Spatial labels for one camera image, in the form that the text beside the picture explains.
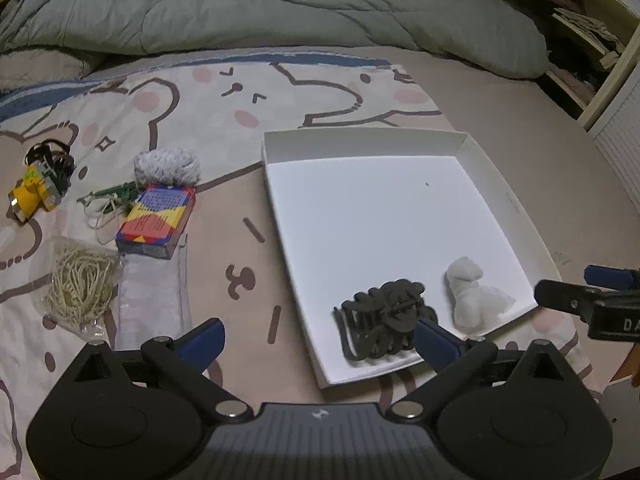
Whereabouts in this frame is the colourful card box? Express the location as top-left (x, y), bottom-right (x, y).
top-left (115, 185), bottom-right (197, 260)

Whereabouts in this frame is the green clip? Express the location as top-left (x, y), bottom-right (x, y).
top-left (95, 182), bottom-right (138, 206)

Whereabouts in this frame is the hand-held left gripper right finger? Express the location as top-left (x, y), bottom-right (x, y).
top-left (392, 317), bottom-right (576, 422)

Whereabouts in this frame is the grey duvet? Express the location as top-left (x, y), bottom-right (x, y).
top-left (0, 0), bottom-right (548, 78)

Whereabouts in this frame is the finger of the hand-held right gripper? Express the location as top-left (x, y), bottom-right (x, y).
top-left (584, 265), bottom-right (640, 291)
top-left (534, 280), bottom-right (597, 322)

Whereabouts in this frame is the black hair claw clip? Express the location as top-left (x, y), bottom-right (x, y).
top-left (332, 280), bottom-right (441, 363)

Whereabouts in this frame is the clear plastic packet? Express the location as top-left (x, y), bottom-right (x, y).
top-left (114, 232), bottom-right (193, 351)

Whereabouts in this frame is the bag of cream rubber bands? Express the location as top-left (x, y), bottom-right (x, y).
top-left (31, 237), bottom-right (123, 338)

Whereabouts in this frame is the beige folded blanket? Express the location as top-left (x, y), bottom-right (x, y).
top-left (0, 47), bottom-right (108, 93)

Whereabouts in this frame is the cartoon bear printed blanket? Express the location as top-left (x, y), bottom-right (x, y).
top-left (0, 49), bottom-right (601, 480)

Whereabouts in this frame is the yellow headlamp with black strap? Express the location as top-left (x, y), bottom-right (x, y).
top-left (7, 141), bottom-right (76, 223)

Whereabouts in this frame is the white rolled cloth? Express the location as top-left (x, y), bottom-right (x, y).
top-left (444, 256), bottom-right (516, 333)

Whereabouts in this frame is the white ribbed cabinet panel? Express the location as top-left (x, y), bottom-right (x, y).
top-left (587, 67), bottom-right (640, 216)

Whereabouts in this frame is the white shallow cardboard box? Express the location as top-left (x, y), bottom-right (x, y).
top-left (261, 130), bottom-right (563, 390)

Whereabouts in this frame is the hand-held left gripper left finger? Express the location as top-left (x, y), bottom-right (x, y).
top-left (65, 317), bottom-right (253, 423)

